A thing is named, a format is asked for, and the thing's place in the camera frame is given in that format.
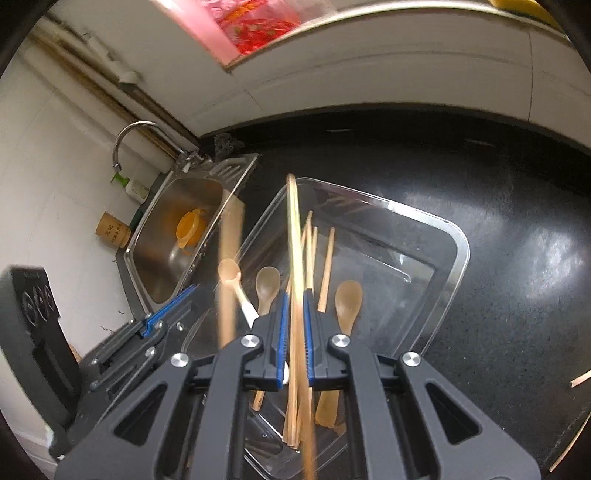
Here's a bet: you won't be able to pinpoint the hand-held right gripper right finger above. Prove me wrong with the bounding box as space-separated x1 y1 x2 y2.
302 288 542 480

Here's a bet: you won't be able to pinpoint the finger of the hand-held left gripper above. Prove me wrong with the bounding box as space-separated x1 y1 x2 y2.
81 284 200 367
87 323 171 395

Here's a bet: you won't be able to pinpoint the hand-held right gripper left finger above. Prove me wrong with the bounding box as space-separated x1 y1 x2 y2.
55 290 293 480

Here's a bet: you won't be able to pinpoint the small wooden spoon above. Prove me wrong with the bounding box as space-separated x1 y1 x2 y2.
315 280 364 428

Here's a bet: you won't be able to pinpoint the group of wooden chopsticks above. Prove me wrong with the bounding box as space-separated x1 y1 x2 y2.
252 210 347 450

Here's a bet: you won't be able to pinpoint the orange spoon with pale handle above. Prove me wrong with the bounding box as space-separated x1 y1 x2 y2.
217 258 260 329

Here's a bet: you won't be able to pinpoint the clear plastic container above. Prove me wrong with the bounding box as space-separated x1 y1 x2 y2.
185 176 471 478

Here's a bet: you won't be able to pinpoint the orange cup in sink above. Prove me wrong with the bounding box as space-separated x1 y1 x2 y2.
176 208 206 256

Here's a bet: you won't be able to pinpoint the stainless steel sink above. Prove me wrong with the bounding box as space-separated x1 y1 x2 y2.
122 154 260 306

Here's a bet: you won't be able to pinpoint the white bottle with green cap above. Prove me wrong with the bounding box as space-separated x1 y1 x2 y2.
111 170 151 204

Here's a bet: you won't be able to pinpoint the black scouring pad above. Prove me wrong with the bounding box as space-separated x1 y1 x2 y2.
213 133 245 157

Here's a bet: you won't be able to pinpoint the chrome faucet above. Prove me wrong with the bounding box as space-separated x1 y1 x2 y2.
113 120 160 175

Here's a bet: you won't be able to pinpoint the red printed bag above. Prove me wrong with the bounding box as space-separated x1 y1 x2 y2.
152 0 335 71

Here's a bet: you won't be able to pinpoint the yellow sponge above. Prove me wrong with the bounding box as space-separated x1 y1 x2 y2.
489 0 557 25

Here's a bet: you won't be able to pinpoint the wall pipes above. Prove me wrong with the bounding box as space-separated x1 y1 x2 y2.
31 13 200 155

